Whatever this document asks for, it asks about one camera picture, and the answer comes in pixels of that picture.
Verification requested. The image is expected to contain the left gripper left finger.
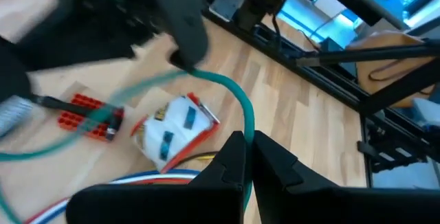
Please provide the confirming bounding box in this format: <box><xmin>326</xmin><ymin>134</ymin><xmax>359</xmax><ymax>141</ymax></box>
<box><xmin>187</xmin><ymin>130</ymin><xmax>248</xmax><ymax>224</ymax></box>

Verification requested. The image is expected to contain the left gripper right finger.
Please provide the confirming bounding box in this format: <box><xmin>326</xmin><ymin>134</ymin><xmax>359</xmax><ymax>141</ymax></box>
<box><xmin>252</xmin><ymin>130</ymin><xmax>341</xmax><ymax>224</ymax></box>

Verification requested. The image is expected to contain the red tape dispenser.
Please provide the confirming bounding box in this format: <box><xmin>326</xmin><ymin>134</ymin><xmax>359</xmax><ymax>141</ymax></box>
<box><xmin>130</xmin><ymin>92</ymin><xmax>221</xmax><ymax>173</ymax></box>

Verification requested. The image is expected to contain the thin green cord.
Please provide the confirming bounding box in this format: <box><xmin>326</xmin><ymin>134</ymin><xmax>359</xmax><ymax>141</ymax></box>
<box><xmin>0</xmin><ymin>69</ymin><xmax>256</xmax><ymax>224</ymax></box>

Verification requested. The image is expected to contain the tan wooden board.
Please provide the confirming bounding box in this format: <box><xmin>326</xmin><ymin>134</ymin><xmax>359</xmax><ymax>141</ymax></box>
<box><xmin>346</xmin><ymin>31</ymin><xmax>437</xmax><ymax>109</ymax></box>

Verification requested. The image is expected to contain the bundle of coloured cables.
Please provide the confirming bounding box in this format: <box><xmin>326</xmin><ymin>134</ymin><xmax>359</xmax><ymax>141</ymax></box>
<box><xmin>44</xmin><ymin>168</ymin><xmax>201</xmax><ymax>223</ymax></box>

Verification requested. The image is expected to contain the metal mounting bracket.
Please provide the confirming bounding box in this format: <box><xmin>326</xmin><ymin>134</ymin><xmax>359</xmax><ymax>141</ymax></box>
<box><xmin>209</xmin><ymin>0</ymin><xmax>247</xmax><ymax>22</ymax></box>

